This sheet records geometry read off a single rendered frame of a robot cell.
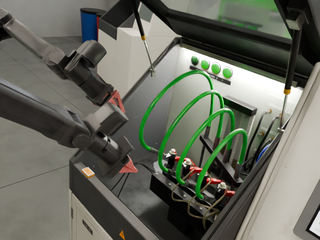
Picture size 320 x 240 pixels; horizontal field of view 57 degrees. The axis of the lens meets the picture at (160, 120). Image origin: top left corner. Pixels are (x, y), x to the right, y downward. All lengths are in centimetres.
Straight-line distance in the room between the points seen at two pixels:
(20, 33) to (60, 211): 163
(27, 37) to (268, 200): 90
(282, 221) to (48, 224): 178
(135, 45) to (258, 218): 310
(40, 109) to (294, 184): 69
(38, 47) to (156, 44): 303
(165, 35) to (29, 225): 270
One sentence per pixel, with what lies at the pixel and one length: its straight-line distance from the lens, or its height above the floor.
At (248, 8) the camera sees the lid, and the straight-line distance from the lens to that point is 87.
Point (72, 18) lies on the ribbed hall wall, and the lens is 800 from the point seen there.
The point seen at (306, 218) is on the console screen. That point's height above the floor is 117.
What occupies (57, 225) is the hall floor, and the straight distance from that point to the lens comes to 237.
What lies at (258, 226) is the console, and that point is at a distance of 100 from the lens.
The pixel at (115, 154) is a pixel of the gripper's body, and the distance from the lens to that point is 75.
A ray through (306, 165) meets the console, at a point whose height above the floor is 129.
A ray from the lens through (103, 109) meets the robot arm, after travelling 70.
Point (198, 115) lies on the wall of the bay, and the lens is 139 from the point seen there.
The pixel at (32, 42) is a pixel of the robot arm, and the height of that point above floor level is 146.
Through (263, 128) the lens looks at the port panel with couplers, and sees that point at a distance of 121.
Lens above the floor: 171
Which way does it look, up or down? 26 degrees down
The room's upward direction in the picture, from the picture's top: 8 degrees clockwise
